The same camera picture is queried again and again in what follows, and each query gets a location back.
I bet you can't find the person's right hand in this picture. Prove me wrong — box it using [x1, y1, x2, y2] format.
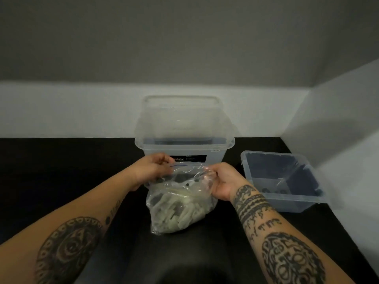
[208, 162, 252, 203]

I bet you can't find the person's left hand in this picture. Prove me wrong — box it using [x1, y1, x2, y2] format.
[130, 153, 175, 191]

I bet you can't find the clear plastic bag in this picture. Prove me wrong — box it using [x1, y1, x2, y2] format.
[144, 162, 218, 235]

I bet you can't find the small clear plastic bin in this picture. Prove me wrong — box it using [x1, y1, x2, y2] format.
[240, 150, 329, 213]

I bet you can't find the person's left forearm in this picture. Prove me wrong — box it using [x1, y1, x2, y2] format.
[0, 171, 140, 284]

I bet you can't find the person's right forearm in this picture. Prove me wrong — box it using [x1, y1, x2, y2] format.
[229, 185, 356, 284]

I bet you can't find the large clear storage box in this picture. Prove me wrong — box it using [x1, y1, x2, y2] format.
[135, 136, 235, 175]

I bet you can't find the clear storage box lid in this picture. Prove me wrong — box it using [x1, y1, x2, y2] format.
[141, 95, 235, 145]

